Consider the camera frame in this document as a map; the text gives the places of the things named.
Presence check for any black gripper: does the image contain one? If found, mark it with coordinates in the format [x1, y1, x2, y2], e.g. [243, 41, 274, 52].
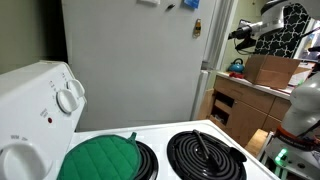
[228, 25, 255, 41]

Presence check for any white fridge main door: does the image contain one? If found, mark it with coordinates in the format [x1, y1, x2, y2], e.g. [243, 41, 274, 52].
[189, 69, 215, 122]

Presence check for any white fridge body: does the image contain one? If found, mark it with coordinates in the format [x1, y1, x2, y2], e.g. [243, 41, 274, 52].
[61, 0, 219, 132]

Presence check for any light wooden table top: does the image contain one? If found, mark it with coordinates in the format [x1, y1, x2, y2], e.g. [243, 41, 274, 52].
[244, 128, 270, 158]

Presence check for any blue kettle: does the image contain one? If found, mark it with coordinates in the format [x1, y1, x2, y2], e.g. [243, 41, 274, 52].
[228, 57, 246, 74]

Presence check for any gold bottle opener magnet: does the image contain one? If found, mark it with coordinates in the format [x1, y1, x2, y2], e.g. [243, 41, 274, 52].
[193, 18, 202, 39]

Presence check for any red cloth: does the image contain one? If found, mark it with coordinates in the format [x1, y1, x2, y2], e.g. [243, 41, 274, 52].
[229, 71, 246, 80]

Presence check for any black white patterned curtain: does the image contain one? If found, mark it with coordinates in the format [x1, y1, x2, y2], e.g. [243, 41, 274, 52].
[253, 3, 312, 59]

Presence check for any brown cardboard box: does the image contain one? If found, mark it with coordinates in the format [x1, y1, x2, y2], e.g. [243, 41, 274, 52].
[244, 54, 301, 90]

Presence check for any blue rectangular magnet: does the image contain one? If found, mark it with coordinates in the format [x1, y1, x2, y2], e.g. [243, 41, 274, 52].
[183, 0, 201, 10]

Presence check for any white paper sheet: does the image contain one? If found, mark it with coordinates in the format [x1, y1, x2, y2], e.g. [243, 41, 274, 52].
[288, 66, 314, 88]

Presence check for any wooden kitchen cabinet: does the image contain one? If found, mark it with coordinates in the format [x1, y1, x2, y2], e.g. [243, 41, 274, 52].
[208, 74, 293, 149]

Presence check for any white magnet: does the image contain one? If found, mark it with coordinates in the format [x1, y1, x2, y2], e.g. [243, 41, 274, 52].
[136, 0, 161, 6]

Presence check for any black spatula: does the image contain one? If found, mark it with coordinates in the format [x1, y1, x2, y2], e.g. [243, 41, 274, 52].
[192, 129, 248, 165]

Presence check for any black coil burner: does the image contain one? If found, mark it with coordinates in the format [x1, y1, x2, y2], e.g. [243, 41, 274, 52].
[133, 139, 160, 180]
[166, 129, 248, 180]

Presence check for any white stove knob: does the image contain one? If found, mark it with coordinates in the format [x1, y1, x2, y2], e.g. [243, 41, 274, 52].
[0, 141, 54, 180]
[66, 78, 87, 100]
[55, 88, 81, 115]

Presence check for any green quilted pot holder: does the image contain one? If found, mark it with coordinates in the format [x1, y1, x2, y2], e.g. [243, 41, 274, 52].
[56, 132, 143, 180]

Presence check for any white electric stove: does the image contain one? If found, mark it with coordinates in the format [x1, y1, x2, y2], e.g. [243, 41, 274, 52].
[0, 59, 281, 180]

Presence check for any thin black cable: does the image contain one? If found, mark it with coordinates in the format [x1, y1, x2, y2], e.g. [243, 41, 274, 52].
[233, 37, 256, 57]

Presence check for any white fridge door handle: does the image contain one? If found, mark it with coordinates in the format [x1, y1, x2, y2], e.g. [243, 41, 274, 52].
[190, 70, 209, 121]

